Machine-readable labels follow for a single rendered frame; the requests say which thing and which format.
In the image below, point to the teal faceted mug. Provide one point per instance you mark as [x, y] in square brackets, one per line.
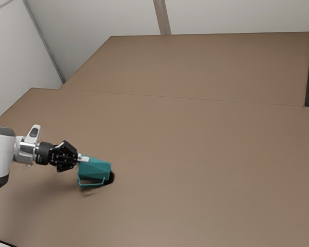
[94, 169]

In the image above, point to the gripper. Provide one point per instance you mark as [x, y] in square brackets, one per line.
[44, 153]

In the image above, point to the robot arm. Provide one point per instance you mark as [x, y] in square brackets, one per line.
[0, 154]

